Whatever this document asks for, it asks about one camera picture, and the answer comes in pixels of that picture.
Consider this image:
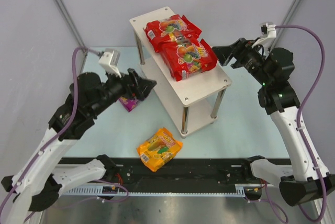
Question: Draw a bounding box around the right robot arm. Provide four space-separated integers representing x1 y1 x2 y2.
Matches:
212 38 334 206

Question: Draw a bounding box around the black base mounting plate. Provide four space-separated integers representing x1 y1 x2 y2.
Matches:
85 156 273 186

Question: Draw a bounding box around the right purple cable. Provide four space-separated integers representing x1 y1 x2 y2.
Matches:
261 24 328 222

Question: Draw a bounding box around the purple candy bag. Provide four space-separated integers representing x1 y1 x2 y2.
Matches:
118 97 140 112

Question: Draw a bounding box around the orange mango candy bag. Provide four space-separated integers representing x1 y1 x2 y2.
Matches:
137 127 183 172

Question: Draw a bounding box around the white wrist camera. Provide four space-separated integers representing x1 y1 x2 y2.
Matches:
98 49 122 78
252 22 277 48

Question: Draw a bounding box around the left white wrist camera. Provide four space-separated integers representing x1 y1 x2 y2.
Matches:
98 49 122 78

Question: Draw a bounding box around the red candy bag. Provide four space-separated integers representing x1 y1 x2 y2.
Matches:
143 14 202 53
161 38 217 82

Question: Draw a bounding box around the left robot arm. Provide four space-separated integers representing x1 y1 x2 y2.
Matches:
1 68 157 223

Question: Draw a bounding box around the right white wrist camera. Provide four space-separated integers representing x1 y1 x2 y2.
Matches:
252 22 277 48

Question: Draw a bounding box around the white two-tier shelf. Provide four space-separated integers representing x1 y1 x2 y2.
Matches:
130 7 232 138

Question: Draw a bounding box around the aluminium rail with cable duct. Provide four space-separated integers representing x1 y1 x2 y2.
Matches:
38 165 322 198

